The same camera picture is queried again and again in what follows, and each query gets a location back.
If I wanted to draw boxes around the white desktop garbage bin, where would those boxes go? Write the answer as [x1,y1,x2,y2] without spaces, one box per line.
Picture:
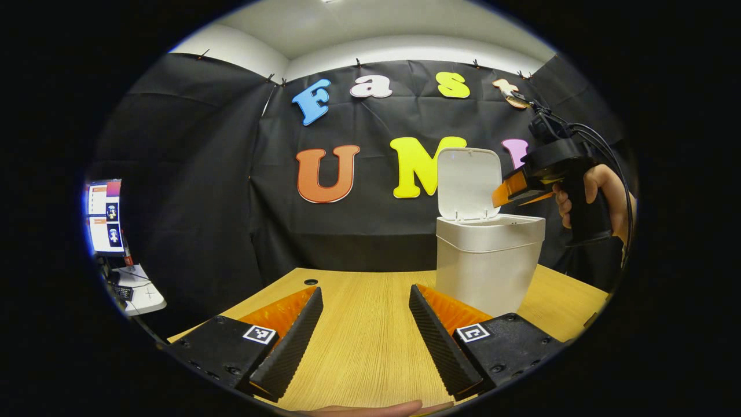
[435,147,546,318]

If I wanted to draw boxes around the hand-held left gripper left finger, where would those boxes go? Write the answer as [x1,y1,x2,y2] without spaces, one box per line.
[165,287,324,403]

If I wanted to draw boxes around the computer monitor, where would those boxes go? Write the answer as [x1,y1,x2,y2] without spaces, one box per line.
[86,178,125,257]

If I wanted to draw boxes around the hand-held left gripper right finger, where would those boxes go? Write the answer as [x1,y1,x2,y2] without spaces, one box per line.
[408,284,567,402]

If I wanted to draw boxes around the white side table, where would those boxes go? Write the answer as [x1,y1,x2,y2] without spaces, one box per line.
[110,264,167,317]

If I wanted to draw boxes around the black backdrop cloth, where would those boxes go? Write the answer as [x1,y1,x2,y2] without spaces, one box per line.
[87,52,637,336]

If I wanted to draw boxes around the wooden desktop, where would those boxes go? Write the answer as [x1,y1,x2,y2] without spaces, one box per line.
[168,265,611,412]

